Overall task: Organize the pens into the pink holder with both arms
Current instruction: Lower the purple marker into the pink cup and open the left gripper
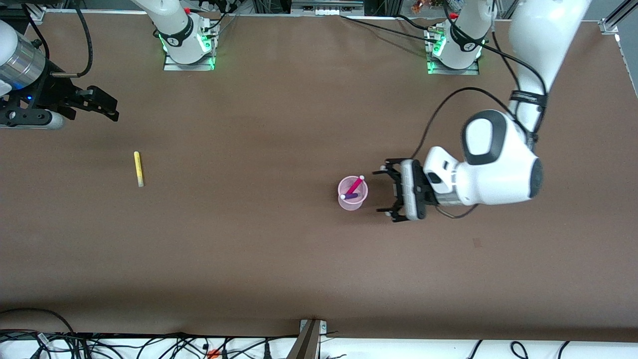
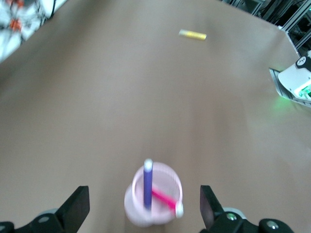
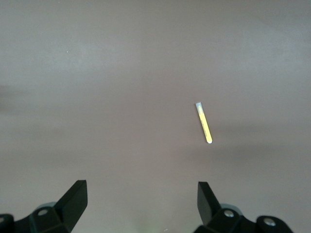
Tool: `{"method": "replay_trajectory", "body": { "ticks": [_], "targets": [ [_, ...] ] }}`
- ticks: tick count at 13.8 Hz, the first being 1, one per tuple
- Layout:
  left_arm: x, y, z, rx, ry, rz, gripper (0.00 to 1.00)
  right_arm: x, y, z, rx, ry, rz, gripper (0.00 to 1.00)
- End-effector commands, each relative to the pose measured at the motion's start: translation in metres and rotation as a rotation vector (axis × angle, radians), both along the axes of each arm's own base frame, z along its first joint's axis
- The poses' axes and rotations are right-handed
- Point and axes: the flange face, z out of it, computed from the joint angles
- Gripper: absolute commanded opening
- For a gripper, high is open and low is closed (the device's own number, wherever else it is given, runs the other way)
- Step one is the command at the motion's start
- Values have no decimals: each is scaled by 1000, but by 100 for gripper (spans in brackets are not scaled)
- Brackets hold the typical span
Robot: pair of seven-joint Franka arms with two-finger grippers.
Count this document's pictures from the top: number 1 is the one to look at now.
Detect brown table cover mat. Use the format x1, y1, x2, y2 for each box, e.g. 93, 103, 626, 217
0, 11, 638, 343

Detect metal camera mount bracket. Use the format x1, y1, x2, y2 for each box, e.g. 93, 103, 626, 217
287, 319, 328, 359

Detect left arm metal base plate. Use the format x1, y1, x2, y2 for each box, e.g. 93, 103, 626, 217
426, 25, 480, 75

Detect white power strip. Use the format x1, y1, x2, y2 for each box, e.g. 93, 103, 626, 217
292, 0, 364, 15

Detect arched black cable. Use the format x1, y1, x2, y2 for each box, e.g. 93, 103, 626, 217
0, 308, 75, 336

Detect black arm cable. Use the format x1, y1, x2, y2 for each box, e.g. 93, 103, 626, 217
22, 0, 94, 78
413, 0, 549, 220

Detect pink cup holder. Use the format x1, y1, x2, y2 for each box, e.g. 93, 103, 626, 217
337, 175, 368, 211

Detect tangled black cables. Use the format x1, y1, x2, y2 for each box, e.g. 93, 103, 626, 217
0, 329, 300, 359

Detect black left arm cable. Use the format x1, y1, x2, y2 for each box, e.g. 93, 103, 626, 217
413, 0, 549, 220

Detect long black table cable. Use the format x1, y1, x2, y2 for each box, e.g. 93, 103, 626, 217
340, 15, 442, 44

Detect short black table cable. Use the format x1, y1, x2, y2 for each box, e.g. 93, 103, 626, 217
394, 14, 437, 31

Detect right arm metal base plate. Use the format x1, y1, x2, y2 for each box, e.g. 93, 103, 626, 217
163, 20, 216, 71

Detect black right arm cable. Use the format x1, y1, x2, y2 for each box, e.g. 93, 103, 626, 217
22, 0, 94, 78

